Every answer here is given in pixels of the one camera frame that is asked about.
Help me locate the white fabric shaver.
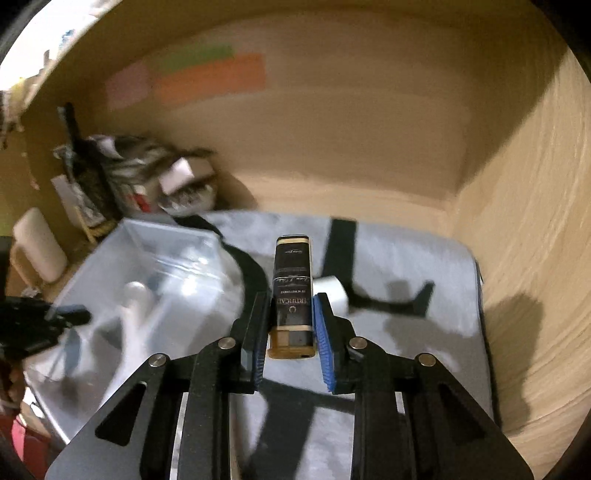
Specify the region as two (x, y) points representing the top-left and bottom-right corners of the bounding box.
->
(117, 281), (155, 352)

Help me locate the black and gold lighter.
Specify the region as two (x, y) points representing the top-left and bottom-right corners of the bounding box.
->
(265, 234), (317, 360)

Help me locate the green sticky note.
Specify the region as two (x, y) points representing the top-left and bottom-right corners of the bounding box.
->
(154, 44), (236, 75)

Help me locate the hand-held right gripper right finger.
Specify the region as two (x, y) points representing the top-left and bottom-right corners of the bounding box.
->
(311, 293), (529, 480)

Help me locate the small white cylinder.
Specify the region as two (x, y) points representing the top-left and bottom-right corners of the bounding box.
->
(313, 275), (348, 319)

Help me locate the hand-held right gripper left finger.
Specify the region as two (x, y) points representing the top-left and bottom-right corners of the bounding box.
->
(44, 292), (271, 480)

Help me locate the orange sticky note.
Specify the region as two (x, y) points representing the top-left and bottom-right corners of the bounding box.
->
(154, 54), (267, 106)

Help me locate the red cloth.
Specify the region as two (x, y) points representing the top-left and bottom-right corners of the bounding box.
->
(11, 422), (49, 464)

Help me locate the grey mat with black letters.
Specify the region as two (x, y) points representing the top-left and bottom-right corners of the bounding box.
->
(23, 210), (502, 480)

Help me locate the clear plastic storage bin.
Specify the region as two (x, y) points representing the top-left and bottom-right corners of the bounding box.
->
(21, 217), (247, 446)

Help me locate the small white card box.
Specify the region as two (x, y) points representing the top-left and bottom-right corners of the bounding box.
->
(159, 157), (197, 195)

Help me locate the dark wine bottle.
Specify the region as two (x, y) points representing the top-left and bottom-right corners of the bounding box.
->
(58, 104), (120, 230)

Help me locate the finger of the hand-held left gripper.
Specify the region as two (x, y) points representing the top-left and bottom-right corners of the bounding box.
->
(46, 307), (92, 328)

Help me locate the pink sticky note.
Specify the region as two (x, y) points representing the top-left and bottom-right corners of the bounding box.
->
(105, 62), (151, 110)

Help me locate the white paper sheet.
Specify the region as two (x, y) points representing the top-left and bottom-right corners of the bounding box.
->
(51, 175), (85, 224)

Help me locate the stack of books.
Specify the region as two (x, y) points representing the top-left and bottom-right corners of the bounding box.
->
(99, 134), (218, 216)

